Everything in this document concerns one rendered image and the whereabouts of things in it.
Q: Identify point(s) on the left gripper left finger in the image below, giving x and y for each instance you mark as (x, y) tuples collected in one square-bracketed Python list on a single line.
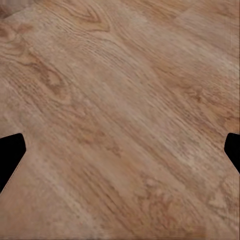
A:
[(12, 150)]

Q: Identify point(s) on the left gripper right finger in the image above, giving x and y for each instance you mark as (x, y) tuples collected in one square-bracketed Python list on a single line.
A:
[(232, 149)]

